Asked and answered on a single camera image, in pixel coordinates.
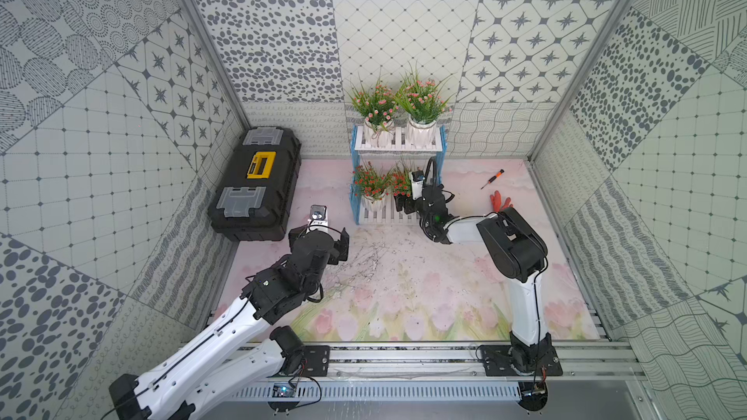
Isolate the red flower pot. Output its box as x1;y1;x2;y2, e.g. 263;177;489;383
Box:
354;163;391;214
388;163;412;198

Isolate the pink flower pot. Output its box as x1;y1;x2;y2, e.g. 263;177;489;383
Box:
394;66;451;149
348;80;399;148

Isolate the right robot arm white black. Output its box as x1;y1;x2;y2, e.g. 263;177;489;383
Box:
395;185;563;378

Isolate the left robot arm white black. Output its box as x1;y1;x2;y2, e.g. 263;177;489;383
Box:
109;224;350;419

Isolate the blue white two-tier rack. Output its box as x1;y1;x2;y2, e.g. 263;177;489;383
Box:
349;126;447;226

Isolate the floral pink table mat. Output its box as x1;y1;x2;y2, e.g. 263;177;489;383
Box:
212;156;602;344

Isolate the red work glove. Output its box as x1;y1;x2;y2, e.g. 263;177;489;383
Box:
490;191;513;213

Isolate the red black screwdriver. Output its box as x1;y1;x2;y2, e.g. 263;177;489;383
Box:
480;169;505;190

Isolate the black yellow toolbox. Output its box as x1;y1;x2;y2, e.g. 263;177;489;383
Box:
207;126;302;242

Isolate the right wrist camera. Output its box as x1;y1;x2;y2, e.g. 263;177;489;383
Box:
410;170;425;200

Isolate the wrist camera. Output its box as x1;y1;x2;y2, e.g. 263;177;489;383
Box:
410;170;425;200
309;204;329;231

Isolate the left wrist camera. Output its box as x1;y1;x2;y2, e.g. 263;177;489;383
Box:
309;204;329;231

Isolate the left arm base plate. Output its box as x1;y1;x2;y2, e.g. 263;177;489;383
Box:
276;345;331;377

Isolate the aluminium rail frame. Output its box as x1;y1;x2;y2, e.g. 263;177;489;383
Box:
224;341;663;419

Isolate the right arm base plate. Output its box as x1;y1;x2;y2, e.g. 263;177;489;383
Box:
477;344;563;377

